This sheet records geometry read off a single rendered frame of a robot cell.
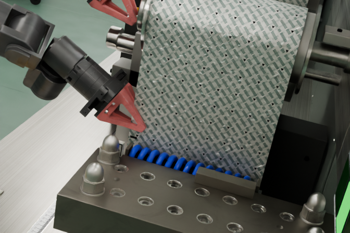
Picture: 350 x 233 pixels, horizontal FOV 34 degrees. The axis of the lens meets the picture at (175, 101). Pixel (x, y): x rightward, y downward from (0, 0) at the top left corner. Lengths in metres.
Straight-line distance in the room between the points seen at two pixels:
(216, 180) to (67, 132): 0.47
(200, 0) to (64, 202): 0.37
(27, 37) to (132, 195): 0.30
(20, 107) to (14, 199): 2.42
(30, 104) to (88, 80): 2.57
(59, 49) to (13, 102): 2.58
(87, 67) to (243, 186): 0.32
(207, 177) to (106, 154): 0.16
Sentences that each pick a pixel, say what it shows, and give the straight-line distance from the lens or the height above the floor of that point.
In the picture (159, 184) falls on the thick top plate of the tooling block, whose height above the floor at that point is 1.03.
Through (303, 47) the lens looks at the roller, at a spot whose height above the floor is 1.27.
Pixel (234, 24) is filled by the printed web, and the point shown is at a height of 1.28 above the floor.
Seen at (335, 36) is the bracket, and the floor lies 1.29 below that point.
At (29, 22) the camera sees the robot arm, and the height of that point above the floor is 1.21.
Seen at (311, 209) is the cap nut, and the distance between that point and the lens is 0.89.
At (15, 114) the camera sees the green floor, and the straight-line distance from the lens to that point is 3.38.
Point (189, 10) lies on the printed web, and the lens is 0.89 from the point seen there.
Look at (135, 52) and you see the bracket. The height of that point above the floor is 1.17.
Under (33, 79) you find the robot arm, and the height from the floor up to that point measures 1.10.
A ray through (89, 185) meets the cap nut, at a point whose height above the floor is 1.05.
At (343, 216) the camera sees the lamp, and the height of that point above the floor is 1.19.
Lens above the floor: 1.49
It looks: 23 degrees down
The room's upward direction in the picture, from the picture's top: 11 degrees clockwise
